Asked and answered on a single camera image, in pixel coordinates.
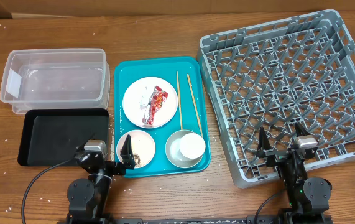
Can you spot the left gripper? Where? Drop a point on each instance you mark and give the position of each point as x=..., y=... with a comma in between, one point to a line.
x=119, y=168

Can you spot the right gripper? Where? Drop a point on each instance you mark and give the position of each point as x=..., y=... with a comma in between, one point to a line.
x=276, y=155

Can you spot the white tissue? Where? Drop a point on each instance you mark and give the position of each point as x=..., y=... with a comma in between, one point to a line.
x=144, y=100

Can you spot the large white plate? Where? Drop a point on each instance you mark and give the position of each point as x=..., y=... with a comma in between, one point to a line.
x=133, y=96

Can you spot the grey bowl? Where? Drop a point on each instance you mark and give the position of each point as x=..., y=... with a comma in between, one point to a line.
x=173, y=153

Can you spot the red snack wrapper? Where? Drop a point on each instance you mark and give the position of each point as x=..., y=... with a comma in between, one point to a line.
x=157, y=98

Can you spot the white cup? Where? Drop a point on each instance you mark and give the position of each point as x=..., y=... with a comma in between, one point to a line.
x=192, y=146

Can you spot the wooden chopstick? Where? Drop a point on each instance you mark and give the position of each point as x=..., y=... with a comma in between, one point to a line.
x=179, y=101
x=194, y=105

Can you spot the brown food scrap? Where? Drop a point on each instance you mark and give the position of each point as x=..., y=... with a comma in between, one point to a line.
x=137, y=159

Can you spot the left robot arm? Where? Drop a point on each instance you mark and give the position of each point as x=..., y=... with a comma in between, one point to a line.
x=87, y=197

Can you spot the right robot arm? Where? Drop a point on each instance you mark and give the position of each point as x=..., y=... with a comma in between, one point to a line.
x=308, y=196

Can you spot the grey dishwasher rack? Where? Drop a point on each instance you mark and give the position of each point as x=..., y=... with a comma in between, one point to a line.
x=272, y=75

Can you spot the black tray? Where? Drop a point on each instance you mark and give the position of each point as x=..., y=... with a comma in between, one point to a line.
x=52, y=136

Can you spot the teal serving tray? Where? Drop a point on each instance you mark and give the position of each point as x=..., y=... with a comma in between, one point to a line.
x=127, y=73

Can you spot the clear plastic bin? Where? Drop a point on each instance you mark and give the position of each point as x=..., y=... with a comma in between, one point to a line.
x=66, y=78

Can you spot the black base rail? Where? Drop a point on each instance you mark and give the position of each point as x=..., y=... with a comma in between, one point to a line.
x=261, y=219

